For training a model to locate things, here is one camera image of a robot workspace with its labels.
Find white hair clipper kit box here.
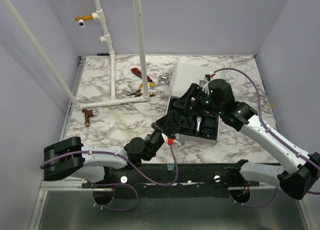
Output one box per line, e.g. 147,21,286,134
166,62,220,146

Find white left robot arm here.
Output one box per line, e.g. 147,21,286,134
40,113,177,188

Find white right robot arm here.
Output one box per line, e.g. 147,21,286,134
172,79,320,200

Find white PVC pipe frame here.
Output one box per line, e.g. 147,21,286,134
1,0,150,110

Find yellow wire brush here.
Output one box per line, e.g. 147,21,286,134
149,82,156,89

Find red black utility knife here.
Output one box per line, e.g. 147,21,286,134
130,67,153,83

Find brown garden faucet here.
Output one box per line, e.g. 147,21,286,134
81,108,99,127

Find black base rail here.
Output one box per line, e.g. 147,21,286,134
82,163,259,199

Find yellow handled pliers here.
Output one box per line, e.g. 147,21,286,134
127,83,144,97

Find orange faucet on pipe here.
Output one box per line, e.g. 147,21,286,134
74,14,94,28

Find chrome faucet fitting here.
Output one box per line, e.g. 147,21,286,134
158,72,170,84

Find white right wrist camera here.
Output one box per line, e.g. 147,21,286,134
202,73,216,95

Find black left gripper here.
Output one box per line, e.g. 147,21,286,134
144,111,175,162

